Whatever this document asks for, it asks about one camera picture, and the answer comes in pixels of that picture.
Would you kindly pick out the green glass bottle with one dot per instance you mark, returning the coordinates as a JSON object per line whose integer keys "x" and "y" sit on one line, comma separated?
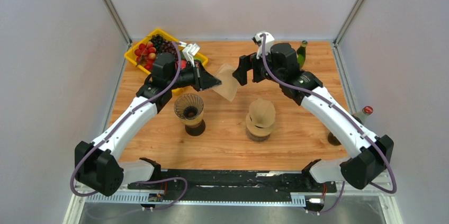
{"x": 301, "y": 53}

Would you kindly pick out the red apple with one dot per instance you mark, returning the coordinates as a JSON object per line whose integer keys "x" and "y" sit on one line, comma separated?
{"x": 183, "y": 64}

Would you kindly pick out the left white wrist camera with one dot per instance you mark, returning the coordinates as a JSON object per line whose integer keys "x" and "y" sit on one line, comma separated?
{"x": 189, "y": 51}

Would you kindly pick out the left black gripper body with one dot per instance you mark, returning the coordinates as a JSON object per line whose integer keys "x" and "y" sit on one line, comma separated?
{"x": 190, "y": 76}

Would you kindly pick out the red glass carafe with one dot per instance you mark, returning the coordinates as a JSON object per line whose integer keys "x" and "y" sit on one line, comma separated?
{"x": 196, "y": 130}

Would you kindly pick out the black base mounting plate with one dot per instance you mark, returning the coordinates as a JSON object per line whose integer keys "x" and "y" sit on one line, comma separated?
{"x": 233, "y": 185}

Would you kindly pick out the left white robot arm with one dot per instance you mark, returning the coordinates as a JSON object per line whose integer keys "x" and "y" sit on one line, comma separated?
{"x": 96, "y": 162}

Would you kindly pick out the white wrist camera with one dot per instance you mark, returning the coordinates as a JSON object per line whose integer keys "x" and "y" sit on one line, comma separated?
{"x": 264, "y": 41}
{"x": 189, "y": 51}

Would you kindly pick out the glass server with wooden collar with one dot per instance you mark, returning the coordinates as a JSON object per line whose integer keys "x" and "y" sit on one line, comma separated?
{"x": 258, "y": 134}

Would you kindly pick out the brown paper filter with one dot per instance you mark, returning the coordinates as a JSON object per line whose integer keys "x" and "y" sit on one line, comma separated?
{"x": 229, "y": 85}
{"x": 262, "y": 113}

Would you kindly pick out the dark purple grape bunch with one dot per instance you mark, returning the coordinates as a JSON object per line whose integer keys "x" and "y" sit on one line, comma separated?
{"x": 162, "y": 45}

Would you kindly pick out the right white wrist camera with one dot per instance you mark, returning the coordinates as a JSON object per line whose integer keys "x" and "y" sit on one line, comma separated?
{"x": 264, "y": 41}

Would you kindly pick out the clear glass ribbed dripper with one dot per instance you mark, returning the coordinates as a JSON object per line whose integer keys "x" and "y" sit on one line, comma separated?
{"x": 189, "y": 106}

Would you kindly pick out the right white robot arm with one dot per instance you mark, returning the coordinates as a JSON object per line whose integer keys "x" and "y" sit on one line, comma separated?
{"x": 369, "y": 154}

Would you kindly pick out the cola bottle red cap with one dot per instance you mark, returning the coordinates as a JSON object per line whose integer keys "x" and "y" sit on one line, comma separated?
{"x": 361, "y": 116}

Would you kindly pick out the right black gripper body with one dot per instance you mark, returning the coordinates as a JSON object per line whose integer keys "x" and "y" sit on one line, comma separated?
{"x": 260, "y": 71}

